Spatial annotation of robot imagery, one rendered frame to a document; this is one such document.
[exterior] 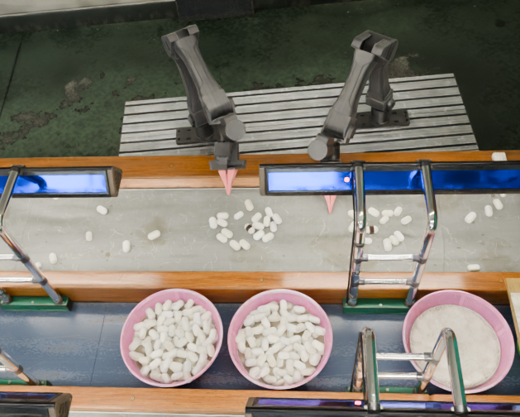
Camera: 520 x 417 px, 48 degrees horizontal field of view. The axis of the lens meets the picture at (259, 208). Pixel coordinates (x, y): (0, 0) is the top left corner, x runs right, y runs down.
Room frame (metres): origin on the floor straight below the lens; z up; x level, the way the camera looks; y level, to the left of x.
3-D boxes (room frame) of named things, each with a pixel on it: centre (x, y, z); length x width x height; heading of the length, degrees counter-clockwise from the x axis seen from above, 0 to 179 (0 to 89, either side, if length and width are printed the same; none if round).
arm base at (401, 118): (1.35, -0.45, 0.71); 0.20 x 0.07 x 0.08; 86
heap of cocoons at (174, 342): (0.63, 0.27, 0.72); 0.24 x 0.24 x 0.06
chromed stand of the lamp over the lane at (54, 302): (0.89, 0.66, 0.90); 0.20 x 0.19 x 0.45; 81
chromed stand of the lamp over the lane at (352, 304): (0.74, -0.30, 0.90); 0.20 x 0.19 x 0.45; 81
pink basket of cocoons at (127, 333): (0.63, 0.27, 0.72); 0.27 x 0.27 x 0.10
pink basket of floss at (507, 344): (0.51, -0.44, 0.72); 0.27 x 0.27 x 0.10
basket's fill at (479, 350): (0.51, -0.44, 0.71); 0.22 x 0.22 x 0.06
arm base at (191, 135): (1.39, 0.15, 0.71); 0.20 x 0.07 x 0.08; 86
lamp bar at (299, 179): (0.82, -0.32, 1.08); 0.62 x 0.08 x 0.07; 81
